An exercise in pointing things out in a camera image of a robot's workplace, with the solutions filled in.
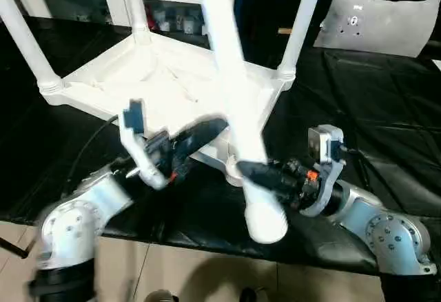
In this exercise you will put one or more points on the red figurine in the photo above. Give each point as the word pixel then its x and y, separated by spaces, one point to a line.
pixel 151 17

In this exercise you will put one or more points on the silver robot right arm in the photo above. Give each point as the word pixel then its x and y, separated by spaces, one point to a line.
pixel 386 229

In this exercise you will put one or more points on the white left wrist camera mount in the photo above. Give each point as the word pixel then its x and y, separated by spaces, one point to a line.
pixel 134 143

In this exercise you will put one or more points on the dark robot left foot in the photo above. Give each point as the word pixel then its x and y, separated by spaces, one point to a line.
pixel 162 296

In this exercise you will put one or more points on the black stand leg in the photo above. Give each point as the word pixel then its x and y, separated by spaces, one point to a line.
pixel 15 248

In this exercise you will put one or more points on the dark robot right foot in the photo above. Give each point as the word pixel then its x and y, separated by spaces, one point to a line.
pixel 253 294

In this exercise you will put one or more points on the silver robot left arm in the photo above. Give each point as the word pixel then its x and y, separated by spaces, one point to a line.
pixel 76 212

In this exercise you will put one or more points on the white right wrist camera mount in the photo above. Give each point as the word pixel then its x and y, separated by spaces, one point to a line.
pixel 327 150

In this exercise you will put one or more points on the dark robot foot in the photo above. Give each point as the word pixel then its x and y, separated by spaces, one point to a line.
pixel 162 296
pixel 253 294

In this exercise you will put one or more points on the white flat board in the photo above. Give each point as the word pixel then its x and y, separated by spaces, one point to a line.
pixel 437 65

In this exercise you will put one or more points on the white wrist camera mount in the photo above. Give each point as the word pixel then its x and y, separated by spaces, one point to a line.
pixel 134 143
pixel 327 150

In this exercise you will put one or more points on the white plastic table leg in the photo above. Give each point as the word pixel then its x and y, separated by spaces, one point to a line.
pixel 299 29
pixel 138 12
pixel 231 57
pixel 24 40

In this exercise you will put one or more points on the white plastic table top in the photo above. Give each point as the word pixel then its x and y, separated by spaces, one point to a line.
pixel 172 81

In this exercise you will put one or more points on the grey padded backrest cushion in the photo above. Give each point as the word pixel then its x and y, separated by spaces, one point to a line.
pixel 379 26

